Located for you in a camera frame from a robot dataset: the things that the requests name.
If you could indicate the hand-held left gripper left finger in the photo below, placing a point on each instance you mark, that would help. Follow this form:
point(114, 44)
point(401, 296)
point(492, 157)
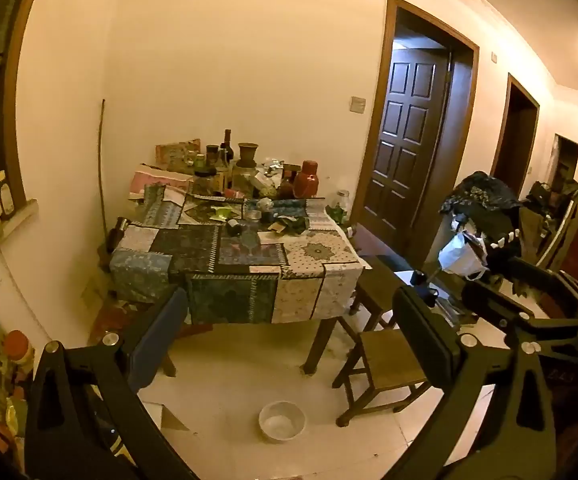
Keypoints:
point(161, 330)

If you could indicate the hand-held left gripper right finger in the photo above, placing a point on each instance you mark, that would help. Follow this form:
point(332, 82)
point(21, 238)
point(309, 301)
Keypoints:
point(421, 330)

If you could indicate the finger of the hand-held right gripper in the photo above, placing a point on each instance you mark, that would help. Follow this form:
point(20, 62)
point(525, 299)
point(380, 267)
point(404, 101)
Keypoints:
point(539, 282)
point(494, 300)

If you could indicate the metal bowl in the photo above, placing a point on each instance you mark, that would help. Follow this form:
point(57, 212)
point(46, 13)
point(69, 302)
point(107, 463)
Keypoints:
point(282, 421)

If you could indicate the red basin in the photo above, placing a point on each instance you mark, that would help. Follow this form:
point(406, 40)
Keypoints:
point(111, 320)

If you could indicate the white plastic bag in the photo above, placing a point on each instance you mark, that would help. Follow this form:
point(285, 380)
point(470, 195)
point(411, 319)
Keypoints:
point(461, 257)

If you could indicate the table with patchwork cloth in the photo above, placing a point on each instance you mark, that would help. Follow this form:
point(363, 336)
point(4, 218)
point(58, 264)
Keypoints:
point(239, 290)

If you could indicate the cardboard piece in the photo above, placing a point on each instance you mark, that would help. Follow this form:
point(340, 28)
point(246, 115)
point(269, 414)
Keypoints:
point(169, 417)

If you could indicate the pile of dark clothes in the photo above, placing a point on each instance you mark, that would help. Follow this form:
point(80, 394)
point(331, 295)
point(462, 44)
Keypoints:
point(479, 197)

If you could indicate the green tube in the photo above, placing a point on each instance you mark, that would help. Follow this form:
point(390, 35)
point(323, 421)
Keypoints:
point(221, 214)

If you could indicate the orange-lid jar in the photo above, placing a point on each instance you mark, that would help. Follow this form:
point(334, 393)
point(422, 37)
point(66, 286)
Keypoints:
point(17, 347)

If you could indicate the pink patterned box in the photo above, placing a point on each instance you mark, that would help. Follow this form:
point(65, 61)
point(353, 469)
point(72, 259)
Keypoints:
point(154, 180)

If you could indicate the black-lid glass jar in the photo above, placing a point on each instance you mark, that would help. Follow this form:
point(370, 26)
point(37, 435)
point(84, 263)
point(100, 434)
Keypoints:
point(204, 183)

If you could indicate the white-lid glass jar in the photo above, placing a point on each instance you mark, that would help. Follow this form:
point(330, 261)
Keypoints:
point(343, 199)

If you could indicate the dark round tin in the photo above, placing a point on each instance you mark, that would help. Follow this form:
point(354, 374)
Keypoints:
point(269, 216)

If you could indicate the crumpled foil ball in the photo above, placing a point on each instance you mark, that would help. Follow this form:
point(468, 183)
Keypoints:
point(264, 203)

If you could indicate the clear labelled liquor bottle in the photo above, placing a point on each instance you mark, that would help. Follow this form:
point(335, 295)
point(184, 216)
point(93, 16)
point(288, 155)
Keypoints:
point(222, 175)

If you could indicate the large glass jar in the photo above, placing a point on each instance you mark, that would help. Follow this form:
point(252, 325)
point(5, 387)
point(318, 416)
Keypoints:
point(244, 180)

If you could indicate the green bumpy fruit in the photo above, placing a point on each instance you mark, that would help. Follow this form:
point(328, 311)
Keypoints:
point(268, 193)

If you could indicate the brown panelled door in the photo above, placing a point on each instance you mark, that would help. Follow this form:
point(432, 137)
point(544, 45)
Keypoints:
point(404, 150)

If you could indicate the patterned snack bag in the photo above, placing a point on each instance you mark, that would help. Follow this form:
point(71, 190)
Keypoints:
point(176, 154)

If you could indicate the thin wooden stick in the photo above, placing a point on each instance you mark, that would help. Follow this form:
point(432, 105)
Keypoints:
point(100, 160)

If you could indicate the dark brown-lid jar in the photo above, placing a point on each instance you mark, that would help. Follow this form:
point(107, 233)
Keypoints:
point(212, 155)

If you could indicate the red thermos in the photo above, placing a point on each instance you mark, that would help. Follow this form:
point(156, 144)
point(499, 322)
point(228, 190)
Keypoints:
point(306, 182)

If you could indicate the brown sauce bottle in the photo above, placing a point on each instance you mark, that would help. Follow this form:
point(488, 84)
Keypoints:
point(288, 187)

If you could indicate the dark wine bottle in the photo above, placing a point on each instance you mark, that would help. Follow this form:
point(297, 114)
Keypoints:
point(227, 147)

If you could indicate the crumpled foil wrapper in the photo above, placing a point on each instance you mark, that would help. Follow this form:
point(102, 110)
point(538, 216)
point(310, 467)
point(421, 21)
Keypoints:
point(275, 165)

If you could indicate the brown labelled bottle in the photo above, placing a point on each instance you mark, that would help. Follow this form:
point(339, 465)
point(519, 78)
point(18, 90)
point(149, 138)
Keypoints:
point(4, 197)

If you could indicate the wide brown door frame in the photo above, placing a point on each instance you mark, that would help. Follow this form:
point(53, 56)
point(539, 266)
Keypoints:
point(461, 150)

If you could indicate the narrow brown door frame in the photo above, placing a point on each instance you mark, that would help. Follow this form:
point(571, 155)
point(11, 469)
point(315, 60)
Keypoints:
point(502, 125)

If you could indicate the wall switch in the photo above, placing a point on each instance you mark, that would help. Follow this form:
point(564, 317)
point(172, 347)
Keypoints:
point(358, 105)

